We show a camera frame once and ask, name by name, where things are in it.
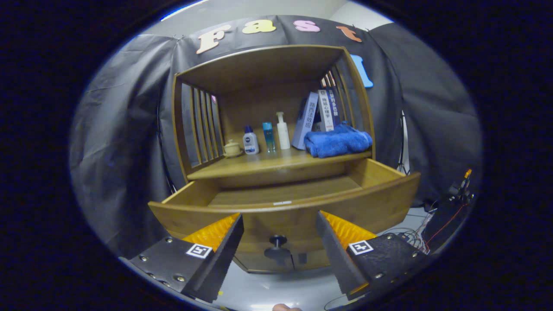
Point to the pale purple book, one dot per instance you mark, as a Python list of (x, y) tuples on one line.
[(304, 123)]

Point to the wooden drawer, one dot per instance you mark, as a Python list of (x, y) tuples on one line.
[(281, 220)]

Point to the clear blue bottle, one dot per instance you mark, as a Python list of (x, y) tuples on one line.
[(268, 134)]

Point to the black and orange device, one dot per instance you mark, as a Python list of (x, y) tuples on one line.
[(445, 216)]

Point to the dark blue book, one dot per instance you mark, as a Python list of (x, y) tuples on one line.
[(333, 103)]

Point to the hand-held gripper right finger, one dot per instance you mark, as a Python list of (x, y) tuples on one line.
[(335, 255)]

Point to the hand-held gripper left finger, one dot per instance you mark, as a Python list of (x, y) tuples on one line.
[(220, 259)]

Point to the wooden cabinet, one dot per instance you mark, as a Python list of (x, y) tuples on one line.
[(259, 69)]

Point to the black light stand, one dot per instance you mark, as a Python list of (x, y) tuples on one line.
[(402, 142)]

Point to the blue towel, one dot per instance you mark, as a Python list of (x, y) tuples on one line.
[(337, 140)]

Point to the beige lidded teacup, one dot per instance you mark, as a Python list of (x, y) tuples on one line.
[(232, 149)]

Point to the wooden cabinet door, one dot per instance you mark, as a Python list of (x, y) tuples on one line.
[(317, 260), (257, 263)]

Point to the wooden countertop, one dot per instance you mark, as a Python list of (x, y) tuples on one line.
[(259, 164)]

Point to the white bottle with blue cap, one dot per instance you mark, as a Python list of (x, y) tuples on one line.
[(250, 142)]

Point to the white spine book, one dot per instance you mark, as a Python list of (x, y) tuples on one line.
[(325, 110)]

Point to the white pump bottle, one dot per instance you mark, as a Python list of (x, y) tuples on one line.
[(283, 134)]

